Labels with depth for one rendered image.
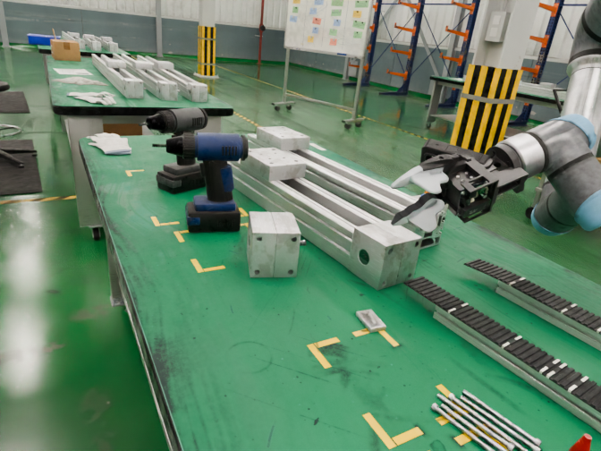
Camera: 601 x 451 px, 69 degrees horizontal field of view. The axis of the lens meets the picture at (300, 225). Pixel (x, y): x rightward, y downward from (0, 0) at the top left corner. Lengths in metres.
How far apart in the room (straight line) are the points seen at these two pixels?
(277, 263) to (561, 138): 0.53
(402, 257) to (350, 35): 5.86
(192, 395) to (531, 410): 0.45
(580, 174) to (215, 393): 0.64
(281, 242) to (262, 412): 0.34
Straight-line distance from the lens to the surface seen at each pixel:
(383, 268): 0.84
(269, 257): 0.83
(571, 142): 0.84
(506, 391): 0.73
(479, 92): 4.21
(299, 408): 0.61
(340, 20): 6.73
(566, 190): 0.84
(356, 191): 1.14
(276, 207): 1.10
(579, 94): 1.05
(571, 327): 0.92
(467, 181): 0.72
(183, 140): 0.96
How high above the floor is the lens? 1.22
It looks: 24 degrees down
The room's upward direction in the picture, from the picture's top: 6 degrees clockwise
